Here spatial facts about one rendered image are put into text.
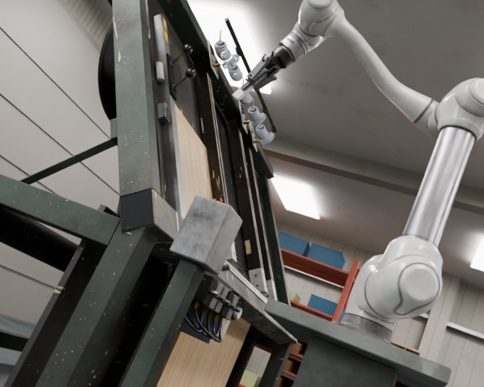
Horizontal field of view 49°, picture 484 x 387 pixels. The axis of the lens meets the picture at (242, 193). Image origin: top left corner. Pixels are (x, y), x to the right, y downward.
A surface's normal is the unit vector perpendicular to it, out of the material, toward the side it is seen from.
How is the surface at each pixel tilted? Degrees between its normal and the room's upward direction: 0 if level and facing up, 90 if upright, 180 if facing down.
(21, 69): 90
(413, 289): 95
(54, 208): 90
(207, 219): 90
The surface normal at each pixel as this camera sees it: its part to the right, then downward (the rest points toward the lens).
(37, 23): 0.88, 0.28
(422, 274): 0.05, -0.10
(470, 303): -0.26, -0.40
